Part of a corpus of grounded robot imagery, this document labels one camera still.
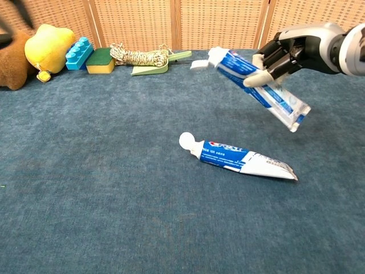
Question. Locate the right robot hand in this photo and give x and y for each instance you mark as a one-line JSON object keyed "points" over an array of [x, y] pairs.
{"points": [[310, 42]]}

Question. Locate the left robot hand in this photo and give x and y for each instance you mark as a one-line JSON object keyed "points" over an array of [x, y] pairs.
{"points": [[5, 35]]}

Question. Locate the blue white toothpaste tube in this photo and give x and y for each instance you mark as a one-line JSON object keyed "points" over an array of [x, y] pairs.
{"points": [[236, 62], [222, 155]]}

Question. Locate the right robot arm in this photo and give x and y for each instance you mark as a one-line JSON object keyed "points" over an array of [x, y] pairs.
{"points": [[355, 51]]}

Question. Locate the brown plush toy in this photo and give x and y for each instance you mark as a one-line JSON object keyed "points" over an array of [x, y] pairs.
{"points": [[11, 62]]}

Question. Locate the yellow pear plush toy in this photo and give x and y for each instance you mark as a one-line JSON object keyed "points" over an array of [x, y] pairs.
{"points": [[48, 48]]}

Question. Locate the blue plastic building block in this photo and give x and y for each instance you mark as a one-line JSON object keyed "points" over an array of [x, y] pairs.
{"points": [[77, 55]]}

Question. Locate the woven wicker folding screen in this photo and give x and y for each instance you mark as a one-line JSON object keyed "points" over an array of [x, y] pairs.
{"points": [[219, 23]]}

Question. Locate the green yellow sponge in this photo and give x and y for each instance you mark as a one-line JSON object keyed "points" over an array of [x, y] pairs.
{"points": [[98, 60]]}

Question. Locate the light green dustpan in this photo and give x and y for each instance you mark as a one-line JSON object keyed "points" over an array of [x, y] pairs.
{"points": [[148, 70]]}

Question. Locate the teal table cloth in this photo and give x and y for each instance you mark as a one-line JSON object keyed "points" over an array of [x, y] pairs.
{"points": [[114, 185]]}

